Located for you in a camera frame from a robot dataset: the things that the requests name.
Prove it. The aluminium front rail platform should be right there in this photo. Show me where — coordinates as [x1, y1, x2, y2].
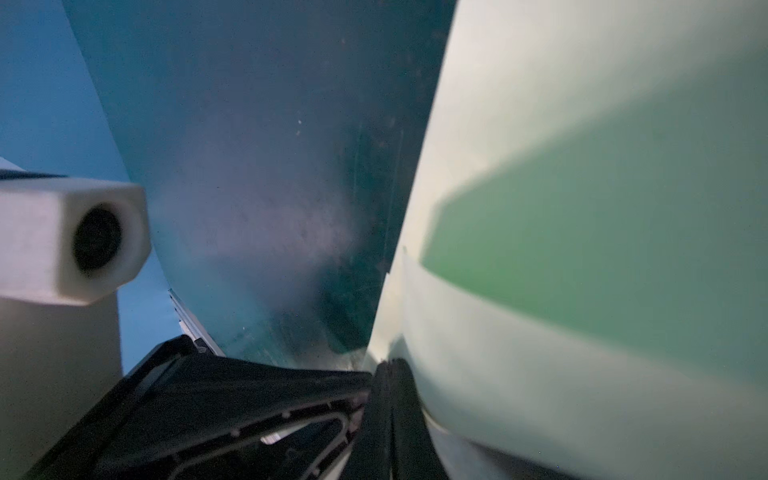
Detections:
[168, 289, 226, 357]

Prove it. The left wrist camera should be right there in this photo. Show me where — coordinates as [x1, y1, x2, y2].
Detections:
[1, 162, 151, 479]

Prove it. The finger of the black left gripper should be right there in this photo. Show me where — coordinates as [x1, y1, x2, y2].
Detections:
[27, 336, 372, 479]

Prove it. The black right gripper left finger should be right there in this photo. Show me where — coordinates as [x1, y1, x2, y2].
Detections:
[340, 362, 392, 480]

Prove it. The light green paper sheet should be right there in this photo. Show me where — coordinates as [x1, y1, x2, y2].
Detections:
[367, 1, 767, 479]

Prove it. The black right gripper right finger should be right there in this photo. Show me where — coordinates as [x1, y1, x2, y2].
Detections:
[392, 359, 448, 480]

